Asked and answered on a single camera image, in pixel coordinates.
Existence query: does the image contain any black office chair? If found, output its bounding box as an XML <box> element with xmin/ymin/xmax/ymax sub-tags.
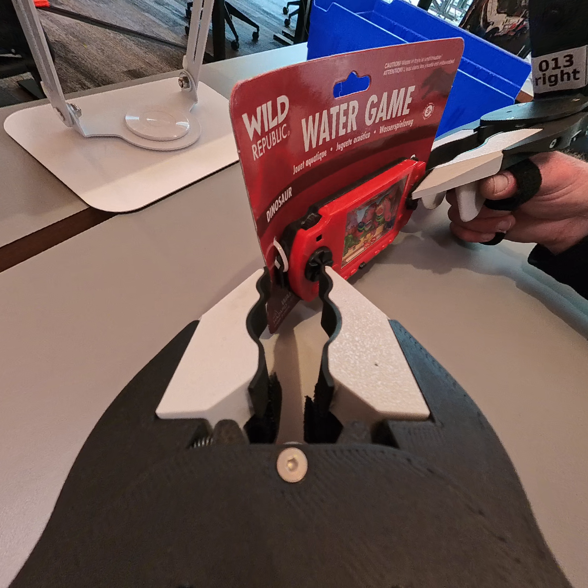
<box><xmin>220</xmin><ymin>0</ymin><xmax>261</xmax><ymax>52</ymax></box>

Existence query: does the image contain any red handheld toy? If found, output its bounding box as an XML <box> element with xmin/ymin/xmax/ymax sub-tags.
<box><xmin>230</xmin><ymin>38</ymin><xmax>466</xmax><ymax>334</ymax></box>

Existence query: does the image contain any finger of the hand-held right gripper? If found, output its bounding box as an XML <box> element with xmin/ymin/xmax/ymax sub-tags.
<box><xmin>411</xmin><ymin>128</ymin><xmax>544</xmax><ymax>209</ymax></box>
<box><xmin>427</xmin><ymin>122</ymin><xmax>491</xmax><ymax>173</ymax></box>

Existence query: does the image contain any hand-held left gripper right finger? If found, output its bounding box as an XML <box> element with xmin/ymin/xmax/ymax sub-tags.
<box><xmin>303</xmin><ymin>266</ymin><xmax>432</xmax><ymax>444</ymax></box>

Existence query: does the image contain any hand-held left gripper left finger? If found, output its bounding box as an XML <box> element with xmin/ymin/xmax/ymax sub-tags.
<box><xmin>156</xmin><ymin>268</ymin><xmax>282</xmax><ymax>444</ymax></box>

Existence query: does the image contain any toy car box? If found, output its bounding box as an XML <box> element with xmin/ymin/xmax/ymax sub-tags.
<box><xmin>459</xmin><ymin>0</ymin><xmax>532</xmax><ymax>59</ymax></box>

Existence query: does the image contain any blue plastic bin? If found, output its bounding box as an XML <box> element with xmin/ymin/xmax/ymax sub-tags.
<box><xmin>377</xmin><ymin>0</ymin><xmax>532</xmax><ymax>113</ymax></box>
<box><xmin>307</xmin><ymin>0</ymin><xmax>506</xmax><ymax>138</ymax></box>

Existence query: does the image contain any person's right hand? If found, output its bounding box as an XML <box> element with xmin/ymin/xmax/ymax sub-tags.
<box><xmin>448</xmin><ymin>151</ymin><xmax>588</xmax><ymax>254</ymax></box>

